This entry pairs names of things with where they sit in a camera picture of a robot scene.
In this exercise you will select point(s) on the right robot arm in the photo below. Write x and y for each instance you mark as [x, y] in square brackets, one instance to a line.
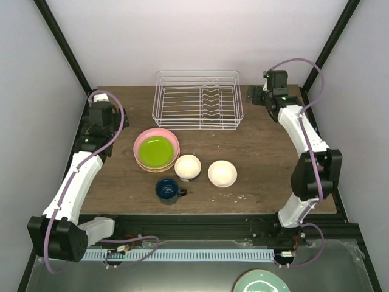
[316, 174]

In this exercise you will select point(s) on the pink plate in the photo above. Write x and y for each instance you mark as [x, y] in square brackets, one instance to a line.
[154, 132]

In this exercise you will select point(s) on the beige floral bowl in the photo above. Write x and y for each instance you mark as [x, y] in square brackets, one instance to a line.
[222, 173]

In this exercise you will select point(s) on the light blue slotted strip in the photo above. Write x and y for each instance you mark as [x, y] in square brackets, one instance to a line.
[197, 255]

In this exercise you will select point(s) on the teal plate on wood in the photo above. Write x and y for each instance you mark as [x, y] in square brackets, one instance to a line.
[259, 280]

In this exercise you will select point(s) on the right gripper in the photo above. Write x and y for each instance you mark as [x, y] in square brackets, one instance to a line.
[250, 90]

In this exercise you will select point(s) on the white wire dish rack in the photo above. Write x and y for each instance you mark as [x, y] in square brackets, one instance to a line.
[198, 100]

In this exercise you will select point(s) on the dark blue mug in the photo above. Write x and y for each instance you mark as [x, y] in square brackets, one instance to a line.
[168, 191]

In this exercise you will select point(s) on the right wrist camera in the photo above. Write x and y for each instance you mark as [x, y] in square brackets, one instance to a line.
[275, 79]

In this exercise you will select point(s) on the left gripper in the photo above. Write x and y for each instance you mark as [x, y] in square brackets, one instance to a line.
[125, 120]

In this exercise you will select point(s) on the teal white bowl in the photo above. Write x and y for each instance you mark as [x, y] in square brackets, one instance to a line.
[187, 168]

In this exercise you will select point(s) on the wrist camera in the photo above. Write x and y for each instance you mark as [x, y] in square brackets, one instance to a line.
[275, 79]
[100, 98]

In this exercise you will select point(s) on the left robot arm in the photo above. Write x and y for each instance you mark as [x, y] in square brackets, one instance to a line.
[57, 234]

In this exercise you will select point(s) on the green plate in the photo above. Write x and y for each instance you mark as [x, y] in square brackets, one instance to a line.
[156, 152]

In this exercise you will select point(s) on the black frame post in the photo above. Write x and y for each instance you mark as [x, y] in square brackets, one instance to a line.
[61, 40]
[332, 40]

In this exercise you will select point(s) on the tan bottom plate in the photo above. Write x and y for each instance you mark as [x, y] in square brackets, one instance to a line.
[160, 169]

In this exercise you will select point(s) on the black left frame post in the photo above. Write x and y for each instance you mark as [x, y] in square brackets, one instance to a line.
[61, 40]

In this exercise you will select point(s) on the black right frame post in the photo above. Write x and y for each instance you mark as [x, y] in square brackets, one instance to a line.
[332, 40]

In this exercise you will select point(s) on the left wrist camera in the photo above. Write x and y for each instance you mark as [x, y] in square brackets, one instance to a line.
[100, 98]

